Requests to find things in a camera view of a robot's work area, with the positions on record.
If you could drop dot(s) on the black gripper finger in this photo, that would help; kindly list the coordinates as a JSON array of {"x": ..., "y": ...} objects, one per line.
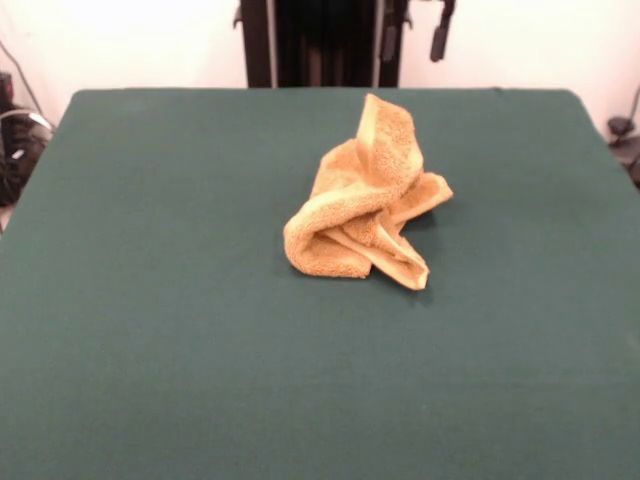
[
  {"x": 440, "y": 42},
  {"x": 389, "y": 45}
]

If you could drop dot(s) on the tan terry towel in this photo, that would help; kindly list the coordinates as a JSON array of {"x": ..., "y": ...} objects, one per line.
[{"x": 385, "y": 150}]

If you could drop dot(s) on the black floor equipment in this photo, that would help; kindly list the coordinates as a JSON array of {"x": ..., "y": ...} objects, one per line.
[
  {"x": 620, "y": 125},
  {"x": 20, "y": 165}
]

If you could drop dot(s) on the dark green table cloth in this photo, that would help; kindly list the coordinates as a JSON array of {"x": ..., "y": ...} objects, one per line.
[{"x": 150, "y": 300}]

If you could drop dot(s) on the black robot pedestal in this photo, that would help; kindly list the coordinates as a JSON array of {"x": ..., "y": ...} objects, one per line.
[{"x": 260, "y": 50}]

